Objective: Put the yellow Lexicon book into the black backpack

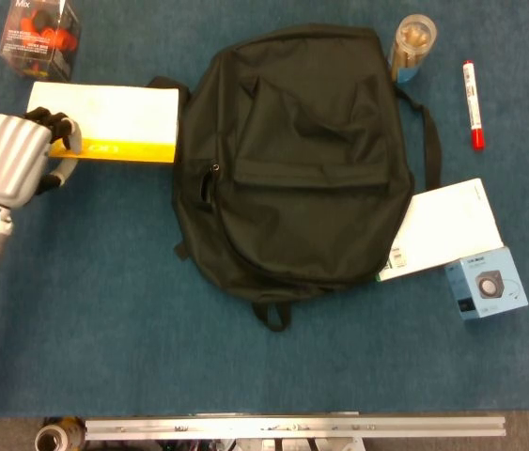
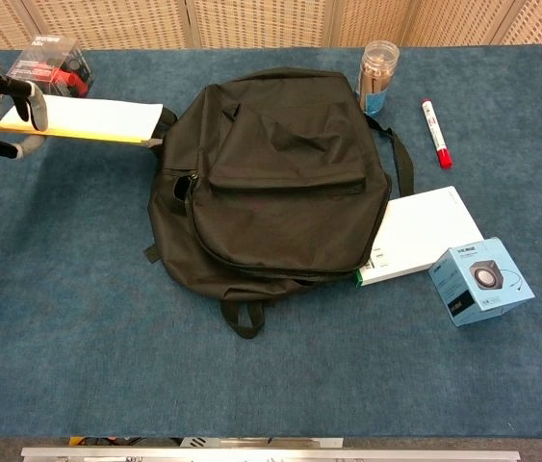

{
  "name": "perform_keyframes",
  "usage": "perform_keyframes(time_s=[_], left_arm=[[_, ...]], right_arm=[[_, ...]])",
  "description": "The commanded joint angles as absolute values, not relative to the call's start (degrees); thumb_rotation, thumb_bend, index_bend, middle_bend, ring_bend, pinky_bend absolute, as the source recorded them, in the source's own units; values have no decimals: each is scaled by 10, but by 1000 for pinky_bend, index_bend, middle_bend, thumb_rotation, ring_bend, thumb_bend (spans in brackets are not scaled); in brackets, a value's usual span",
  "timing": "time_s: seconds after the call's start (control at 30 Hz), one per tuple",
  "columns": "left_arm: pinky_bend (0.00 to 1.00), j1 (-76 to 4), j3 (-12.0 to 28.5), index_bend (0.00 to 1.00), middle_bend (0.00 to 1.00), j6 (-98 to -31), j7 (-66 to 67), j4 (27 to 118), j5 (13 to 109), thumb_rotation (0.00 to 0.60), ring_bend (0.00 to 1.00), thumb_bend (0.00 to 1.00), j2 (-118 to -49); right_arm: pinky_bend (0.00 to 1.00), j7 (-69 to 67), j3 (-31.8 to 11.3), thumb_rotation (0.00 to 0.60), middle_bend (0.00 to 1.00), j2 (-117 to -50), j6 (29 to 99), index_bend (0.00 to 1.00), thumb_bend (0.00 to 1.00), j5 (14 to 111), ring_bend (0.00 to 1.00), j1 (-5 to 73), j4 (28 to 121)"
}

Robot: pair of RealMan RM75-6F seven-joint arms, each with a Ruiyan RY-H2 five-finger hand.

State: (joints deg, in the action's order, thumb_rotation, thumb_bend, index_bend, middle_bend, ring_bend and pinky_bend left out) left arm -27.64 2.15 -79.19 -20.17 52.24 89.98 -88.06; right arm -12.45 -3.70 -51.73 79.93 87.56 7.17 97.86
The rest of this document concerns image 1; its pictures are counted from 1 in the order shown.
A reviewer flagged silver and black left robot hand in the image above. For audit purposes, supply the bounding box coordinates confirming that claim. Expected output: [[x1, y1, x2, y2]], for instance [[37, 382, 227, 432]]
[[0, 106, 82, 210]]

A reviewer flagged white and yellow book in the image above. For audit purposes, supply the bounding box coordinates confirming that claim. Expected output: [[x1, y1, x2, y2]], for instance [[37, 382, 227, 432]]
[[25, 80, 180, 164]]

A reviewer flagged black fabric backpack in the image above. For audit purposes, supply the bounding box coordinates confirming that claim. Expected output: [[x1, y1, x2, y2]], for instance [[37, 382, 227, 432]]
[[146, 23, 443, 333]]

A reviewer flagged clear box with red toy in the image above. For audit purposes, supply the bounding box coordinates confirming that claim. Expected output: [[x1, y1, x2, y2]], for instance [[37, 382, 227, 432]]
[[0, 0, 82, 81]]

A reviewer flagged blue felt table cloth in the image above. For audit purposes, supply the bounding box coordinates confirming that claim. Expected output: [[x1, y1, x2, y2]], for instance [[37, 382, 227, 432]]
[[0, 0, 529, 419]]

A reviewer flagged tape roll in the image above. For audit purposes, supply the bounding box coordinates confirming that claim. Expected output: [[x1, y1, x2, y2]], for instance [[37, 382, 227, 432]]
[[33, 415, 87, 451]]

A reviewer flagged clear jar with wooden sticks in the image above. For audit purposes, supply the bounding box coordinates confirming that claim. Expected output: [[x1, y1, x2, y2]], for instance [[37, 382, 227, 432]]
[[388, 13, 438, 85]]

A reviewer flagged flat white box green edge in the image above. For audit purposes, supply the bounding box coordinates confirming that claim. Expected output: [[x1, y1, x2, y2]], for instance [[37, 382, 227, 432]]
[[375, 177, 504, 283]]

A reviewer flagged red and white marker pen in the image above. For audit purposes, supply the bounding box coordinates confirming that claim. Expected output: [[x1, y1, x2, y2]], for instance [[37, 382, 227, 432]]
[[461, 59, 487, 151]]

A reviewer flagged light blue speaker box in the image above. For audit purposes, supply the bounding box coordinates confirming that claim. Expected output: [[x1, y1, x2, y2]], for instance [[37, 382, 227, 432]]
[[443, 246, 529, 321]]

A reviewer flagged aluminium profile rail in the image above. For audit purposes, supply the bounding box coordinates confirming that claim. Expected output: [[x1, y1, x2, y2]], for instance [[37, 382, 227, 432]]
[[84, 415, 507, 442]]

